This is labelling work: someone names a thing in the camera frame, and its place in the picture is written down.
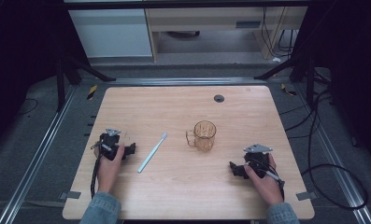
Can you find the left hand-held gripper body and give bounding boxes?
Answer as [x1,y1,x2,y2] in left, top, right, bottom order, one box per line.
[98,127,125,161]

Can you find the person's right hand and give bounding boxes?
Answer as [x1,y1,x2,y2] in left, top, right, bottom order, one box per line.
[243,153,284,207]

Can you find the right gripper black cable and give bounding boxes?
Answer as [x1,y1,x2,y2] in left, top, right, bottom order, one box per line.
[260,167,286,202]

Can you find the metal floor rail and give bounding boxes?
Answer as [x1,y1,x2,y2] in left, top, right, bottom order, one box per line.
[297,90,371,224]
[108,77,269,87]
[0,85,78,224]

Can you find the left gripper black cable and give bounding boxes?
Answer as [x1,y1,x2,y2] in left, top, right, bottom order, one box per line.
[90,140,113,200]

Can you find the white cabinet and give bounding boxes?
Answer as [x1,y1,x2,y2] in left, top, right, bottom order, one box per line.
[67,7,153,59]

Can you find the black tripod stand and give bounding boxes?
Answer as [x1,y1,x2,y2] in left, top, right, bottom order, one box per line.
[253,50,319,109]
[54,50,118,114]

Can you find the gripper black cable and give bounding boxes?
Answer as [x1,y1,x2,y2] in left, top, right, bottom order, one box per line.
[90,140,113,200]
[260,167,286,202]

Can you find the amber glass mug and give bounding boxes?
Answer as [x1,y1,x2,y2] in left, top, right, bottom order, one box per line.
[185,119,218,153]

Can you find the black floor cable loop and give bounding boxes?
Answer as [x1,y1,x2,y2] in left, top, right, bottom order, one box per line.
[300,88,370,211]

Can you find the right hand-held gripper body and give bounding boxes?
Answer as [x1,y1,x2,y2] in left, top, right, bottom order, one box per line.
[243,143,274,179]

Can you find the person's left hand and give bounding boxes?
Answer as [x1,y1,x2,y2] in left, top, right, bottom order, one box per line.
[93,143,126,196]

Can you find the black hanging desk cables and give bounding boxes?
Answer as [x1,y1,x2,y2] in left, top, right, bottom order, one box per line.
[260,6,296,60]

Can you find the thin black floor cable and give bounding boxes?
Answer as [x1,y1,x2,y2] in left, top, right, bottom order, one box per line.
[17,97,39,117]

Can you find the grey tape strip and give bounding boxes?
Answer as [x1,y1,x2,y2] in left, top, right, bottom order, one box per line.
[58,190,82,201]
[295,190,318,202]

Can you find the yellow black tape strip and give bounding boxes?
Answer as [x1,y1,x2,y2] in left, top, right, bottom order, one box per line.
[86,84,99,101]
[280,82,298,97]

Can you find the light blue toothbrush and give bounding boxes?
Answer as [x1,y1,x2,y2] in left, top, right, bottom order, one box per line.
[136,132,169,175]

